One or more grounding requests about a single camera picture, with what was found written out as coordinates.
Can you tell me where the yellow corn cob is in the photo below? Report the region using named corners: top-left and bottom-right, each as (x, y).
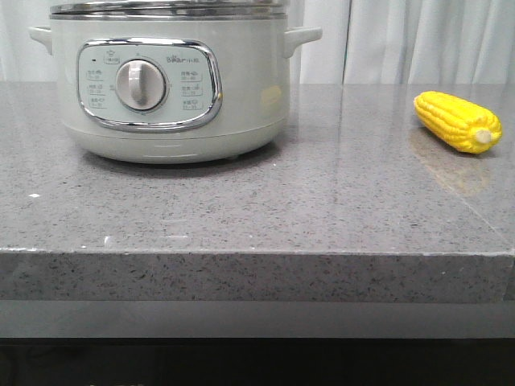
top-left (414, 91), bottom-right (503, 154)

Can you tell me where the glass pot lid steel rim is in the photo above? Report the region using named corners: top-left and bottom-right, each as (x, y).
top-left (49, 1), bottom-right (289, 21)

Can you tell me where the pale green electric cooking pot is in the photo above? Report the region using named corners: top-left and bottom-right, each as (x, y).
top-left (29, 15), bottom-right (322, 164)

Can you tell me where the white curtain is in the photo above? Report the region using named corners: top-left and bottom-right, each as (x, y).
top-left (1, 1), bottom-right (514, 85)

